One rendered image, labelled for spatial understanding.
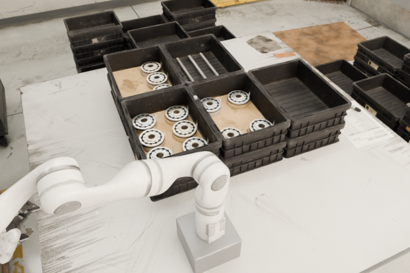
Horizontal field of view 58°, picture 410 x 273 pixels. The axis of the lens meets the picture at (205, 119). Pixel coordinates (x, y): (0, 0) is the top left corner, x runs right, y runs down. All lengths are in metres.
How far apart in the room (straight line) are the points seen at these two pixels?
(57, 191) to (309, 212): 0.99
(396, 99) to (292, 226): 1.55
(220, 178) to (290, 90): 0.92
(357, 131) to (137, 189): 1.26
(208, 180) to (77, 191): 0.37
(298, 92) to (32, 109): 1.34
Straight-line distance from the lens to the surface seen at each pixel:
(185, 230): 1.30
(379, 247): 1.51
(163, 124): 1.62
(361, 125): 1.95
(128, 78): 1.93
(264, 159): 1.60
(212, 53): 2.10
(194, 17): 3.17
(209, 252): 1.26
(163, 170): 0.93
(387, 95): 2.81
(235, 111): 1.68
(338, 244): 1.47
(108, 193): 0.85
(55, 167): 0.82
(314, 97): 1.84
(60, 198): 0.80
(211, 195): 1.07
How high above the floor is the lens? 1.90
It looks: 41 degrees down
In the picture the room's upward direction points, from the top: straight up
